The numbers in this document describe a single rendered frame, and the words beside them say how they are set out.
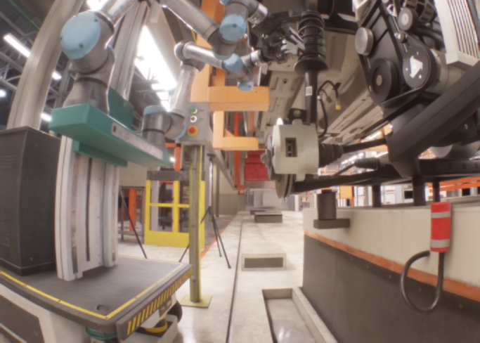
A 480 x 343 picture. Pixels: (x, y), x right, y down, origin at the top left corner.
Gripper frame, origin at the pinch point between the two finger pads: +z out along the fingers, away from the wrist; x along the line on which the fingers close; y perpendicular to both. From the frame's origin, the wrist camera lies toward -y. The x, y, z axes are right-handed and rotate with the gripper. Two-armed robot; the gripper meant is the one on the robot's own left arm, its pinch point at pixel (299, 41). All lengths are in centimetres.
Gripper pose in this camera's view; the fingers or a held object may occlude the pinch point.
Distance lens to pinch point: 108.3
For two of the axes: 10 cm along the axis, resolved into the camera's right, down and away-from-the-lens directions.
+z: 7.5, -0.4, -6.6
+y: 6.2, 3.9, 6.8
